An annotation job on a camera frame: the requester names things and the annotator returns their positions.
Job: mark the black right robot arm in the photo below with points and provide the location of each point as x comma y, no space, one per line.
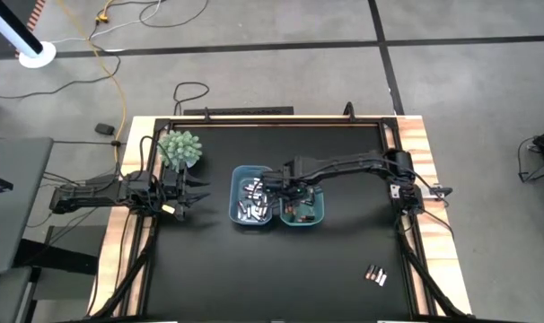
344,163

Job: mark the black power adapter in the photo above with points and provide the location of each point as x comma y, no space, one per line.
104,129

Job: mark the teal plastic bin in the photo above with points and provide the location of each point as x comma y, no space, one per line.
317,215

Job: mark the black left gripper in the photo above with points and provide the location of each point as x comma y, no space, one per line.
173,193

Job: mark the blue plastic bin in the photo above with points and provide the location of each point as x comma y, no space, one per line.
238,179

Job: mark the black white pole with base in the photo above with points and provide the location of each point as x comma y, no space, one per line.
37,54

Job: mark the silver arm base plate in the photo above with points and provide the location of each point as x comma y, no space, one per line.
435,192

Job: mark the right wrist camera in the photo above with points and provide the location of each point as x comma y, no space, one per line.
301,192

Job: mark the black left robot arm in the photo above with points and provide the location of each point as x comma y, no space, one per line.
88,195

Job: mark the black frame strut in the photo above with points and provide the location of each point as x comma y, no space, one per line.
128,280
427,278

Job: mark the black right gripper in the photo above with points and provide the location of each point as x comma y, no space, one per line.
296,175

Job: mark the black flat bar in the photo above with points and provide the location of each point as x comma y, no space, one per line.
245,110

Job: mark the white metal bracket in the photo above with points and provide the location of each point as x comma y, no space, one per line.
394,191

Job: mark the black table clamp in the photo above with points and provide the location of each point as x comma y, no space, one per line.
349,112
206,116

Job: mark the gray desk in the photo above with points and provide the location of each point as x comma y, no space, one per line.
16,211

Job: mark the green succulent in patterned pot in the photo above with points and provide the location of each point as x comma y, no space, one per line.
180,148

